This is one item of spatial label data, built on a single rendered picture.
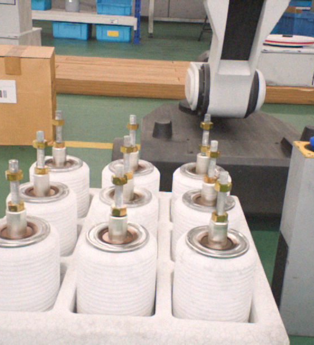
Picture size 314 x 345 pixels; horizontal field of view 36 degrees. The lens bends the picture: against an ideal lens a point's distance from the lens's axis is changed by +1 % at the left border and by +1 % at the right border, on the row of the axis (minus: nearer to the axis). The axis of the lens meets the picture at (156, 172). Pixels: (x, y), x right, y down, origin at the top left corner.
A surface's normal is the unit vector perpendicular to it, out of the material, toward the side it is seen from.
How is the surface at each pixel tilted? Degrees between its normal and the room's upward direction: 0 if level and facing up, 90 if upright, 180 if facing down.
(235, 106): 114
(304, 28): 92
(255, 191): 90
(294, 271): 90
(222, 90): 106
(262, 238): 0
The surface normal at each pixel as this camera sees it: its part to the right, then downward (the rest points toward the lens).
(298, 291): -0.02, 0.36
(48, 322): 0.05, -0.93
